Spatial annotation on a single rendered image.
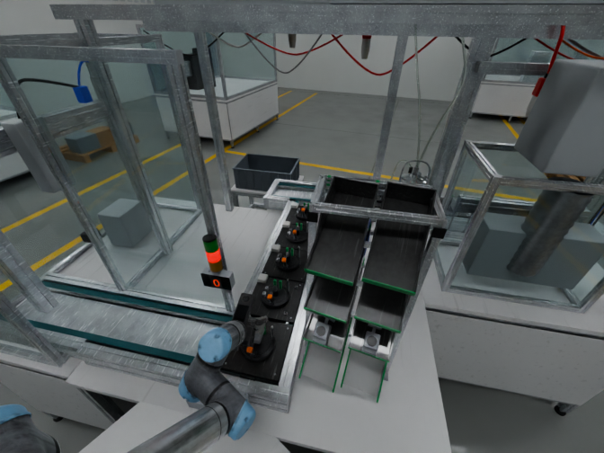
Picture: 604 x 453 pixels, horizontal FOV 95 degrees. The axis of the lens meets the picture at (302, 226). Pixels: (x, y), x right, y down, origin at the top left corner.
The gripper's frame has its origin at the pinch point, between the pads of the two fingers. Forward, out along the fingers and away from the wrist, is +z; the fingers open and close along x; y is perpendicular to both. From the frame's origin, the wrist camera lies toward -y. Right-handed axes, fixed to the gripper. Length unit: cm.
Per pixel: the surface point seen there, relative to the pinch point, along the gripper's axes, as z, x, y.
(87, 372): 5, -69, 37
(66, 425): 63, -127, 101
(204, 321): 23.0, -30.2, 12.3
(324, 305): -17.8, 25.6, -10.5
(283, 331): 19.0, 8.3, 8.7
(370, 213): -32, 35, -37
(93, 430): 63, -108, 101
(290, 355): 12.9, 13.8, 15.9
